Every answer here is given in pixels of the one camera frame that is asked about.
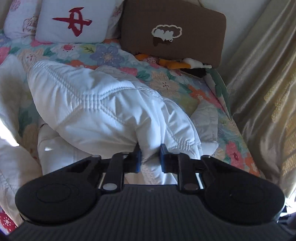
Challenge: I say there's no brown cushion with cloud print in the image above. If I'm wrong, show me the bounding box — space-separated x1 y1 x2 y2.
119 0 226 69

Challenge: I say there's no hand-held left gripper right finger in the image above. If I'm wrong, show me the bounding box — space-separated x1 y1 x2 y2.
160 144 234 194

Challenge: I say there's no white quilted jacket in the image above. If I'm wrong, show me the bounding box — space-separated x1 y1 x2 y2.
27 61 219 186

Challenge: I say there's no floral bedspread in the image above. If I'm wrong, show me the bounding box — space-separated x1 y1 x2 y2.
0 30 262 234

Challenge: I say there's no white pillow with red symbol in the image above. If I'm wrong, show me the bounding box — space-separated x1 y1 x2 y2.
35 0 123 44

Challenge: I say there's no white floral pillow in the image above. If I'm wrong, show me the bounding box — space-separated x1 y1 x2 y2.
3 0 43 40

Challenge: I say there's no orange plush toy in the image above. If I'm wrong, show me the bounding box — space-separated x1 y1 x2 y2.
135 53 212 70

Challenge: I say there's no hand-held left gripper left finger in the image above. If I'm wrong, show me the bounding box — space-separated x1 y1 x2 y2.
63 144 142 194

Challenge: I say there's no white quilted blanket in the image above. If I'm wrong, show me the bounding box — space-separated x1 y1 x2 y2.
0 54 44 224

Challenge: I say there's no beige curtain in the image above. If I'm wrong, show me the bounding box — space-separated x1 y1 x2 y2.
217 0 296 209

